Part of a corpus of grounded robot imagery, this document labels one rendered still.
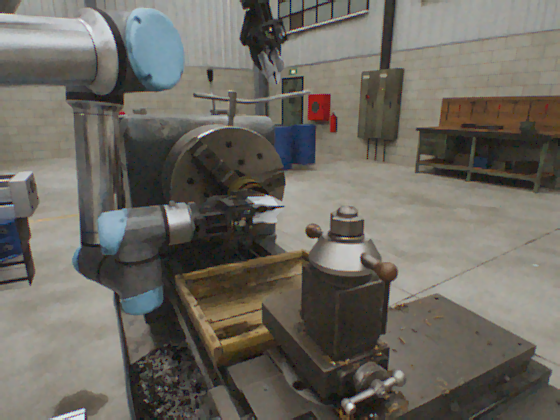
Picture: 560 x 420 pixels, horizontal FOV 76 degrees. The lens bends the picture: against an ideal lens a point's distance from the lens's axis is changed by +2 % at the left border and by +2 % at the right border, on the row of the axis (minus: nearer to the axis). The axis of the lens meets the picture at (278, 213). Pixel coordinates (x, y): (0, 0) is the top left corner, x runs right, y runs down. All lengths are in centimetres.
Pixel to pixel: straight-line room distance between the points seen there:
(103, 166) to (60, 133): 1023
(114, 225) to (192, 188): 31
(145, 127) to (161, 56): 45
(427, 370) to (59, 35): 62
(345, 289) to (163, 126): 78
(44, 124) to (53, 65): 1038
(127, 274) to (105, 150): 23
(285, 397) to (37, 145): 1068
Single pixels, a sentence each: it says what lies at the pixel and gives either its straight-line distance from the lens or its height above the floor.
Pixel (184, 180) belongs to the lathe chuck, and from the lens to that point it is 90.
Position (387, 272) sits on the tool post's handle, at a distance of 35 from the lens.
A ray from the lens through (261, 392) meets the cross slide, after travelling 46.
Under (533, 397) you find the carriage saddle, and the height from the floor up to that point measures 90.
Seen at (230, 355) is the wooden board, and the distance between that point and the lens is 66.
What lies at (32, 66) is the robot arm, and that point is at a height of 133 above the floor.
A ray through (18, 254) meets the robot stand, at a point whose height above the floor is 94.
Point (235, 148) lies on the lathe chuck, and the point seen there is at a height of 118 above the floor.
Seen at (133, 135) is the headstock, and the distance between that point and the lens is 103.
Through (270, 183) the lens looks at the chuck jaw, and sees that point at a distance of 92.
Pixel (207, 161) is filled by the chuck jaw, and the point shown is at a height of 116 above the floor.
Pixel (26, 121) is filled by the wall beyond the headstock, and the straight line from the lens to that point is 1093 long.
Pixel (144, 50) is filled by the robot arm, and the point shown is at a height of 136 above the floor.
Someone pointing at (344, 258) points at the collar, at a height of 114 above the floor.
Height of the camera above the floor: 129
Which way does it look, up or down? 17 degrees down
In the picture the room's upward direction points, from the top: straight up
